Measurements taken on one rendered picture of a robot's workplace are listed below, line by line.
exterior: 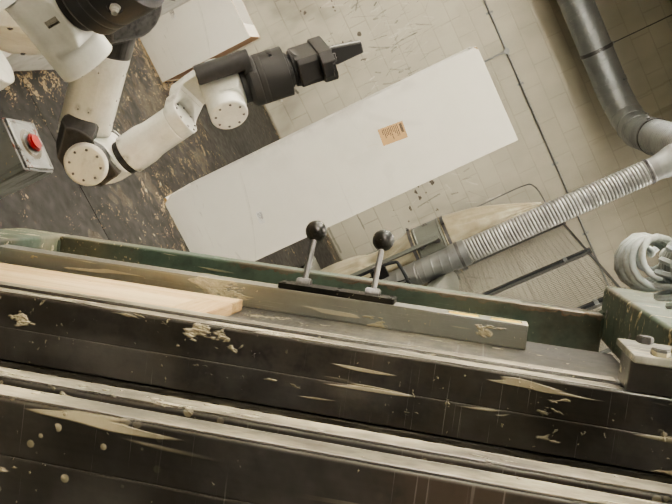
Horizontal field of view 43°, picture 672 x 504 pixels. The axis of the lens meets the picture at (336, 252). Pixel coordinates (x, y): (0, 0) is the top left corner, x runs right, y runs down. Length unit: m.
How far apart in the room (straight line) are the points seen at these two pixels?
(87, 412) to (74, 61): 0.51
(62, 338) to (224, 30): 5.42
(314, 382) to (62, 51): 0.43
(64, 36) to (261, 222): 4.20
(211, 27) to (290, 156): 1.58
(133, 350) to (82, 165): 0.71
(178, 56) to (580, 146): 4.85
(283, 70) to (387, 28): 7.86
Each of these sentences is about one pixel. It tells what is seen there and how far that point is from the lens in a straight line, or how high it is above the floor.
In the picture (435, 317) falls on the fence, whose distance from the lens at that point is 1.40.
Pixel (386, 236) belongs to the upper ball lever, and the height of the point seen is 1.55.
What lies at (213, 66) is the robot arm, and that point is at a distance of 1.46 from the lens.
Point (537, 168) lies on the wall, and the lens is 9.49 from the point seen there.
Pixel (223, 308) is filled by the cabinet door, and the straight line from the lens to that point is 1.30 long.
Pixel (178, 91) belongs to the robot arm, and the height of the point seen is 1.33.
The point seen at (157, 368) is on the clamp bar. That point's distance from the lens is 0.86.
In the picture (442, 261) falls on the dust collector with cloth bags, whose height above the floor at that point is 1.24.
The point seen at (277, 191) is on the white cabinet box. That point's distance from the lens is 5.04.
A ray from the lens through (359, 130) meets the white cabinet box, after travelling 4.94.
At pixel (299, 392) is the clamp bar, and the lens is 0.82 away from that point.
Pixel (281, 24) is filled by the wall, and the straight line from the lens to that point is 9.42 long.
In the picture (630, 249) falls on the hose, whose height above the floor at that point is 1.85.
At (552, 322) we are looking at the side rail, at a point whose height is 1.75.
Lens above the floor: 1.72
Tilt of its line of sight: 10 degrees down
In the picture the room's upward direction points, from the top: 66 degrees clockwise
